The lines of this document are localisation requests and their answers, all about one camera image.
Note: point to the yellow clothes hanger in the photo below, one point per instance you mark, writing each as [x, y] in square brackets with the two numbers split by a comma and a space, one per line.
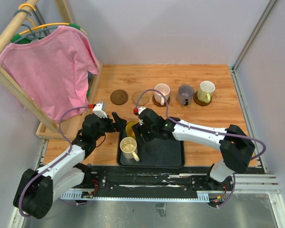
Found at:
[64, 12]

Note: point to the aluminium corner post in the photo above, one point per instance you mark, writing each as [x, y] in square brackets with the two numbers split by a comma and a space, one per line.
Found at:
[256, 30]

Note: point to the purple mug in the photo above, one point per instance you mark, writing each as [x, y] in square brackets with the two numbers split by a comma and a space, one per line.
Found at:
[185, 95]

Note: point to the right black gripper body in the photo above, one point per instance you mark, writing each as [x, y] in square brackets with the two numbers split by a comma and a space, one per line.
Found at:
[148, 134]

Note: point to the brown wooden coaster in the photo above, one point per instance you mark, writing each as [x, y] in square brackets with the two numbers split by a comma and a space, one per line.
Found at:
[159, 104]
[119, 97]
[197, 101]

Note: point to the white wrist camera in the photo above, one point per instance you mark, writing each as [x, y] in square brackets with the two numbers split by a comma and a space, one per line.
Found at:
[139, 110]
[99, 110]

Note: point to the woven rattan coaster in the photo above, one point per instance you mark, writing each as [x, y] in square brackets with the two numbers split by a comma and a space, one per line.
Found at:
[144, 99]

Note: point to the aluminium frame rail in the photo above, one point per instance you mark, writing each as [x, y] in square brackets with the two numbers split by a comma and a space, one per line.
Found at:
[256, 182]

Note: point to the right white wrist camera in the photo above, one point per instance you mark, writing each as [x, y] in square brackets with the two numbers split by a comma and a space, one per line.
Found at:
[139, 110]

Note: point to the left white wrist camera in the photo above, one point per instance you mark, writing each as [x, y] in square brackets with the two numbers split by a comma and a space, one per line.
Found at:
[99, 110]

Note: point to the green clothes hanger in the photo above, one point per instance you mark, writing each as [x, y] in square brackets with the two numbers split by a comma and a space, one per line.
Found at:
[74, 26]

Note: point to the cream yellow mug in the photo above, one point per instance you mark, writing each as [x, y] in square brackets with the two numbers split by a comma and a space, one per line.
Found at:
[128, 146]

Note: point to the white slotted cable duct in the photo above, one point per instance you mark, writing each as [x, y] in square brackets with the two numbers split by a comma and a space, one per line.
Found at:
[153, 194]

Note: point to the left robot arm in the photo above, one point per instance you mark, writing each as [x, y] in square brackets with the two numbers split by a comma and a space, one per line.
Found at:
[38, 189]

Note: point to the grey clothes hanger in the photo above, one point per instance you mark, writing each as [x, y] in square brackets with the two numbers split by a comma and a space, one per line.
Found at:
[31, 35]

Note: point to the yellow glass mug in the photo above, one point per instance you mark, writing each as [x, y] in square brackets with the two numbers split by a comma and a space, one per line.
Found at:
[128, 129]

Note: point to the wooden clothes rack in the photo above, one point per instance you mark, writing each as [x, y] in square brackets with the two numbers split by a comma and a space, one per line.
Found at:
[47, 128]

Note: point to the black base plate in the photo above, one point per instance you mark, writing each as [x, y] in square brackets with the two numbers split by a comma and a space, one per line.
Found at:
[116, 177]

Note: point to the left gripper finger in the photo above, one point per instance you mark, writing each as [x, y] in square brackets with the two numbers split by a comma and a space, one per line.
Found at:
[116, 118]
[120, 125]

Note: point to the black plastic tray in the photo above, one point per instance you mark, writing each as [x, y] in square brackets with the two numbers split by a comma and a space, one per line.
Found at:
[157, 153]

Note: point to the pink t-shirt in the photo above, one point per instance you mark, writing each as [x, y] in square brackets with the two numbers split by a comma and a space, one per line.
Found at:
[54, 71]

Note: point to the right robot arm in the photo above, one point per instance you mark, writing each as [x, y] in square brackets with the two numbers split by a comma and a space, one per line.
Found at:
[235, 146]

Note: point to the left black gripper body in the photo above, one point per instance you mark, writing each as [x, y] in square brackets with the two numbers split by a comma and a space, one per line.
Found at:
[106, 126]

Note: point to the pale green octagonal mug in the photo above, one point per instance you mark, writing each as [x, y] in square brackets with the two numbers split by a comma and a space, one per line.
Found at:
[205, 91]

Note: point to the pink mug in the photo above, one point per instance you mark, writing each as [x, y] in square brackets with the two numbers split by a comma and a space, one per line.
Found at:
[162, 93]

